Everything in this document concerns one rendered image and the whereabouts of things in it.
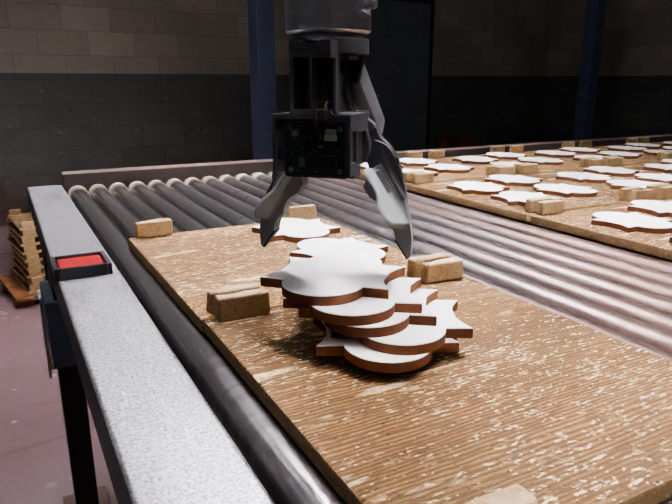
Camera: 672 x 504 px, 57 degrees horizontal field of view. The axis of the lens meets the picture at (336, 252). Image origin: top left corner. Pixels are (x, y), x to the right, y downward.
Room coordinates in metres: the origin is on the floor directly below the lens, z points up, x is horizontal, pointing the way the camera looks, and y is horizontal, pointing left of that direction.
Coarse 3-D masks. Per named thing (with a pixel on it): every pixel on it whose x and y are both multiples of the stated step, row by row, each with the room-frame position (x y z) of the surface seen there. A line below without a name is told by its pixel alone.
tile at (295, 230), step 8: (280, 224) 1.03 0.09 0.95; (288, 224) 1.03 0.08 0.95; (296, 224) 1.03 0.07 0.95; (304, 224) 1.03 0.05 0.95; (312, 224) 1.03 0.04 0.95; (320, 224) 1.03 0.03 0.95; (256, 232) 1.01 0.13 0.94; (280, 232) 0.97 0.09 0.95; (288, 232) 0.97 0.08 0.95; (296, 232) 0.97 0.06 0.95; (304, 232) 0.97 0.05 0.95; (312, 232) 0.97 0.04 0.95; (320, 232) 0.97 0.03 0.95; (328, 232) 0.97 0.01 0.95; (336, 232) 1.01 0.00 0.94; (272, 240) 0.95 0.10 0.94; (280, 240) 0.96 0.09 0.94; (288, 240) 0.95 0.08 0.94; (296, 240) 0.94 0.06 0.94
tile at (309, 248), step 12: (312, 240) 0.92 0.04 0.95; (324, 240) 0.92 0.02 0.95; (336, 240) 0.92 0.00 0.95; (348, 240) 0.92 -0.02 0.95; (300, 252) 0.85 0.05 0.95; (312, 252) 0.85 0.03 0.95; (324, 252) 0.85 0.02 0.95; (360, 252) 0.85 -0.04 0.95; (372, 252) 0.85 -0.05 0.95; (384, 252) 0.85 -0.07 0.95
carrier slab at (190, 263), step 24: (144, 240) 0.96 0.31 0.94; (168, 240) 0.96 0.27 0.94; (192, 240) 0.96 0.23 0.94; (216, 240) 0.96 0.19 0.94; (240, 240) 0.96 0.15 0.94; (360, 240) 0.96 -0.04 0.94; (144, 264) 0.87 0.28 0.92; (168, 264) 0.82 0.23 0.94; (192, 264) 0.82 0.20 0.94; (216, 264) 0.82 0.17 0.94; (240, 264) 0.82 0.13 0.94; (264, 264) 0.82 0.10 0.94; (384, 264) 0.82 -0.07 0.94; (168, 288) 0.74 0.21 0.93; (192, 288) 0.72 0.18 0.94; (216, 288) 0.72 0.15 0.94; (264, 288) 0.72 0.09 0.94; (192, 312) 0.65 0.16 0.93
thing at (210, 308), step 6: (222, 288) 0.64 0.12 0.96; (228, 288) 0.64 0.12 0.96; (234, 288) 0.64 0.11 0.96; (240, 288) 0.64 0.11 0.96; (246, 288) 0.65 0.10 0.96; (252, 288) 0.65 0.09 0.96; (258, 288) 0.65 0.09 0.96; (210, 294) 0.63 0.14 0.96; (216, 294) 0.63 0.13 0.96; (222, 294) 0.63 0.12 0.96; (210, 300) 0.63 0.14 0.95; (210, 306) 0.63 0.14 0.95; (210, 312) 0.63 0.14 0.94
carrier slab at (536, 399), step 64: (256, 320) 0.62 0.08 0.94; (512, 320) 0.62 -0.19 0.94; (256, 384) 0.48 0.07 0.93; (320, 384) 0.47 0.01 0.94; (384, 384) 0.47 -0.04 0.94; (448, 384) 0.47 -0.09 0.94; (512, 384) 0.47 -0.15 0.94; (576, 384) 0.47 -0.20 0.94; (640, 384) 0.47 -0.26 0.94; (320, 448) 0.38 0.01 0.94; (384, 448) 0.38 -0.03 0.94; (448, 448) 0.38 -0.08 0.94; (512, 448) 0.38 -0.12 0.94; (576, 448) 0.38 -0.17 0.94; (640, 448) 0.38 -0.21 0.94
